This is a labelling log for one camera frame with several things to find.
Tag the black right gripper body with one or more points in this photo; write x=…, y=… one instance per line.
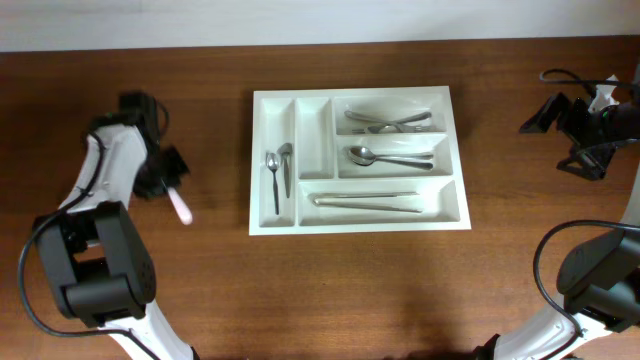
x=593, y=135

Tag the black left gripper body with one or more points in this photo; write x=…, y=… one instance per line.
x=168, y=164

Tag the pink plastic knife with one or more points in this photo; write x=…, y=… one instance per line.
x=181, y=208

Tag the small steel teaspoon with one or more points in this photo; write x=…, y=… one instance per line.
x=286, y=151
x=272, y=164

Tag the steel serving tongs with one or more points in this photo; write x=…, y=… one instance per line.
x=373, y=201

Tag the steel fork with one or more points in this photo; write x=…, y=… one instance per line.
x=370, y=119
x=395, y=124

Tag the large steel spoon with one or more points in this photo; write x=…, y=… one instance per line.
x=415, y=156
x=362, y=156

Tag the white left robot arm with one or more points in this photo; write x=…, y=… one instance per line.
x=96, y=264

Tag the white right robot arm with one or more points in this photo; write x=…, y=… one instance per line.
x=598, y=281

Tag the white plastic cutlery tray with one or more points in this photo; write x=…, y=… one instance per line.
x=357, y=140

